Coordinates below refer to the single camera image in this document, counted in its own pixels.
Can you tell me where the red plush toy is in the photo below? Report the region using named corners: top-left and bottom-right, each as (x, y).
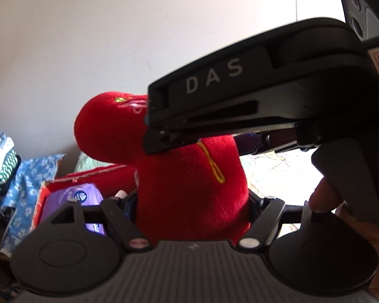
top-left (74, 92), bottom-right (250, 244)

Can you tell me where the right hand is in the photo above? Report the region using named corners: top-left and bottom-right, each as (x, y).
top-left (309, 178), bottom-right (379, 300)

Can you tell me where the red cardboard box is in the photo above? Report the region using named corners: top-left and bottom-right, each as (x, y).
top-left (30, 165), bottom-right (137, 231)

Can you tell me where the purple tissue pack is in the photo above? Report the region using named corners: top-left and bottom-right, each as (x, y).
top-left (39, 183), bottom-right (103, 222)

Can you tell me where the cartoon print bed sheet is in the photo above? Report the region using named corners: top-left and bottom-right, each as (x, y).
top-left (74, 152), bottom-right (111, 173)

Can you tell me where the blue floral cloth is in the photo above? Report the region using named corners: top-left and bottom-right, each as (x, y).
top-left (0, 154), bottom-right (64, 257)

